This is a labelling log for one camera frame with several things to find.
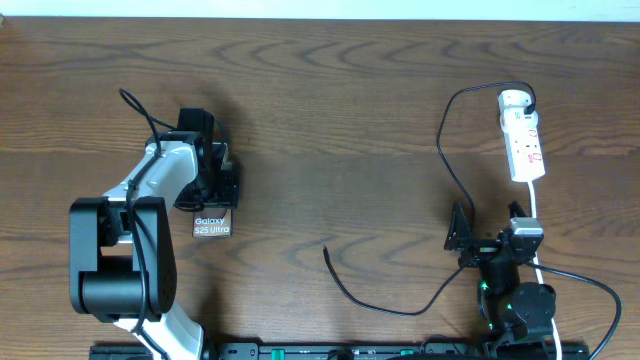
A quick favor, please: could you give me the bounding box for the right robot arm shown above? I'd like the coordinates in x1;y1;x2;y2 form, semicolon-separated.
444;202;556;357

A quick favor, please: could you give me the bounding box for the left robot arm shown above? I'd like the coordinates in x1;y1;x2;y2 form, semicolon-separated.
69;131;237;359

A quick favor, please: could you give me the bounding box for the white USB charger adapter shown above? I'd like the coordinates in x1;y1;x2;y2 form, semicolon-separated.
498;89;532;113

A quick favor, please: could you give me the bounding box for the white power strip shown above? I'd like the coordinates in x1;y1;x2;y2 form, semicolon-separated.
500;107;545;183

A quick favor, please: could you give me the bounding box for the white power strip cord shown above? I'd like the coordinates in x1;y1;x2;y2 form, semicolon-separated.
526;180;564;360

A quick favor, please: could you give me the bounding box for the black right camera cable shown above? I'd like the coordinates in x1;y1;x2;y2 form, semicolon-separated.
522;260;623;360

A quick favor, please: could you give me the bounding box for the black USB charging cable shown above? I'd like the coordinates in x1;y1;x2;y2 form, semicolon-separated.
322;81;538;318

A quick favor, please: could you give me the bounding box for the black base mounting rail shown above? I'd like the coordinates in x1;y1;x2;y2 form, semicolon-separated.
88;340;590;360

